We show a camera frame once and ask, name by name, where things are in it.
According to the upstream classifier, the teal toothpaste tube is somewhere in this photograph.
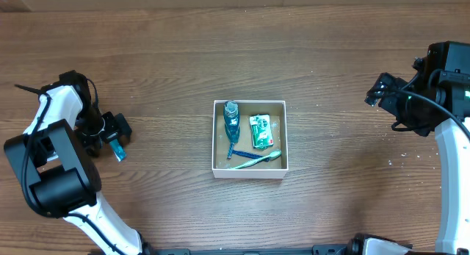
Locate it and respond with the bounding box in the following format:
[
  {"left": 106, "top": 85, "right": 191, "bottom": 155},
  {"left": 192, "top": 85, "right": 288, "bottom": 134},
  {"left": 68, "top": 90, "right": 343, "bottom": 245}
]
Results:
[{"left": 109, "top": 139, "right": 127, "bottom": 162}]

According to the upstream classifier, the teal transparent bottle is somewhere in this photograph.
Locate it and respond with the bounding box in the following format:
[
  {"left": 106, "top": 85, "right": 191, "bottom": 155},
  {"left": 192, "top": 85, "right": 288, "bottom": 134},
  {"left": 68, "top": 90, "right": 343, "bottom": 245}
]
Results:
[{"left": 223, "top": 101, "right": 240, "bottom": 143}]

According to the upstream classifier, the blue disposable razor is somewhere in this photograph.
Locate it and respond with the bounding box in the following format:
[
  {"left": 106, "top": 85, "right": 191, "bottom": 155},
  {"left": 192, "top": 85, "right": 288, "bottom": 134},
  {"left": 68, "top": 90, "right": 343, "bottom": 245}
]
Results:
[{"left": 227, "top": 143, "right": 261, "bottom": 159}]

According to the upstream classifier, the green white toothbrush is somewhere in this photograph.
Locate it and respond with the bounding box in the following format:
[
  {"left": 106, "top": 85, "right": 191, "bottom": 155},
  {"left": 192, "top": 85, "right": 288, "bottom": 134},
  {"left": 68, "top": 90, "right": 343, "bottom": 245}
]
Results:
[{"left": 231, "top": 150, "right": 282, "bottom": 170}]

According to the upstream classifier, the green soap packet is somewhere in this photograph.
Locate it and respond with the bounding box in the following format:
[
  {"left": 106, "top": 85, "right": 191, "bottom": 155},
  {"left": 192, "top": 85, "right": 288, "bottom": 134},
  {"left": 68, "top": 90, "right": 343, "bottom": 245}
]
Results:
[{"left": 249, "top": 114, "right": 274, "bottom": 150}]

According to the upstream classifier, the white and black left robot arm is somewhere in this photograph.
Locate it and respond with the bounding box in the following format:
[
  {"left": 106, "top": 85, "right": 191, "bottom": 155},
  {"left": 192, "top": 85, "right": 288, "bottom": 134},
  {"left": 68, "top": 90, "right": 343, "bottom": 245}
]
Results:
[{"left": 4, "top": 71, "right": 154, "bottom": 254}]

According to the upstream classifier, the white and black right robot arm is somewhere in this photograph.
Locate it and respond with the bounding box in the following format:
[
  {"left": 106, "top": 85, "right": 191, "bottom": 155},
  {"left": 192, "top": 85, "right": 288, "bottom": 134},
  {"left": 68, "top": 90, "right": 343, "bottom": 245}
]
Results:
[{"left": 364, "top": 41, "right": 469, "bottom": 254}]

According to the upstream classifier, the white square cardboard box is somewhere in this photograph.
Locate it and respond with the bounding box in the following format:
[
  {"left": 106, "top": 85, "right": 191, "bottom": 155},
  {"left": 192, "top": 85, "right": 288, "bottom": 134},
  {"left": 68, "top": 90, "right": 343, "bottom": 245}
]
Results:
[{"left": 211, "top": 100, "right": 289, "bottom": 179}]

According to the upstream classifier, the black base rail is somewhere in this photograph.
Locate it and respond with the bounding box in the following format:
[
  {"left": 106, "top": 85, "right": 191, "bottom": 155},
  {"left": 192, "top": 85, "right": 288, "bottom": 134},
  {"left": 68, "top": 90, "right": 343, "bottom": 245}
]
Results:
[{"left": 153, "top": 242, "right": 361, "bottom": 255}]

